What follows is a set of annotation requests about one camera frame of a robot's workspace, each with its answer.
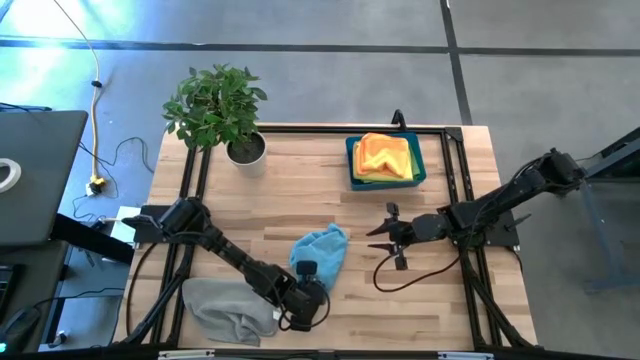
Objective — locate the grey microfiber towel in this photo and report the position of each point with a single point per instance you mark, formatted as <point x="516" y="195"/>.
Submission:
<point x="225" y="310"/>

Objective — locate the teal microfiber towel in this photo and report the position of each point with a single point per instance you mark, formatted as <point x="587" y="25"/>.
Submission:
<point x="322" y="250"/>

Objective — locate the black keyboard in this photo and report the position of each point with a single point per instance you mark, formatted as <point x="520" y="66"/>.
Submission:
<point x="6" y="285"/>

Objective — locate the dark metal cart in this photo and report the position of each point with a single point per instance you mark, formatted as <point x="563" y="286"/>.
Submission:
<point x="627" y="155"/>

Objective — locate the green leafy plant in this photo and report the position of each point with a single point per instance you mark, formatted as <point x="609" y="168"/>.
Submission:
<point x="215" y="107"/>

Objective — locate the silver edge bracket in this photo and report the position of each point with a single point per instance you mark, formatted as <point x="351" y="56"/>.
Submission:
<point x="185" y="354"/>
<point x="465" y="356"/>

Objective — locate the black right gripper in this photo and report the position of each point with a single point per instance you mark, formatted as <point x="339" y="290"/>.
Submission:
<point x="401" y="232"/>

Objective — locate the black aluminium table frame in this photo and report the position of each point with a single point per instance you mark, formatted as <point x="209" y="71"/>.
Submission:
<point x="310" y="129"/>

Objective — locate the black camera bracket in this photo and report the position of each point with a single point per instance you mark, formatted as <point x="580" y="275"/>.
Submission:
<point x="398" y="120"/>

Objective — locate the white power box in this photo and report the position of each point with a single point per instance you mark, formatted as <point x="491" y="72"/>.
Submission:
<point x="119" y="235"/>

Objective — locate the black side desk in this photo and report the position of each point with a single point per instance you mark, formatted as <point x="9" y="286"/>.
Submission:
<point x="30" y="280"/>

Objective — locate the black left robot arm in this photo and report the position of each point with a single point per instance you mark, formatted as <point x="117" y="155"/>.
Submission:
<point x="225" y="250"/>

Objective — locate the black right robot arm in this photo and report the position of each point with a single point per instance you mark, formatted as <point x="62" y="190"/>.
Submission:
<point x="500" y="200"/>

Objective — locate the white plant pot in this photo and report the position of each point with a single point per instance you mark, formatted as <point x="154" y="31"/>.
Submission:
<point x="252" y="169"/>

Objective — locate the blue plastic bin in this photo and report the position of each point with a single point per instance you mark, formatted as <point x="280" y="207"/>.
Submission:
<point x="380" y="186"/>

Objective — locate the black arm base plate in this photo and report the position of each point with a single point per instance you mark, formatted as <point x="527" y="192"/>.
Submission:
<point x="150" y="235"/>
<point x="502" y="235"/>

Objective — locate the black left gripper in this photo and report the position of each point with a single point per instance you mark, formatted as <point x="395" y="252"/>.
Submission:
<point x="306" y="295"/>

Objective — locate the dark green microfiber towel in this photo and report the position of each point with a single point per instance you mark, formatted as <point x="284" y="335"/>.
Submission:
<point x="416" y="162"/>

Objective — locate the orange microfiber towel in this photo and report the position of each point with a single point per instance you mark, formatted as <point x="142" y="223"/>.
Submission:
<point x="382" y="155"/>

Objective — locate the white tape roll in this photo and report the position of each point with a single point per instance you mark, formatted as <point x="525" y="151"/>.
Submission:
<point x="16" y="172"/>

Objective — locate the black computer mouse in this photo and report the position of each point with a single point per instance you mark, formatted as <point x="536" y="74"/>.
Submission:
<point x="20" y="325"/>

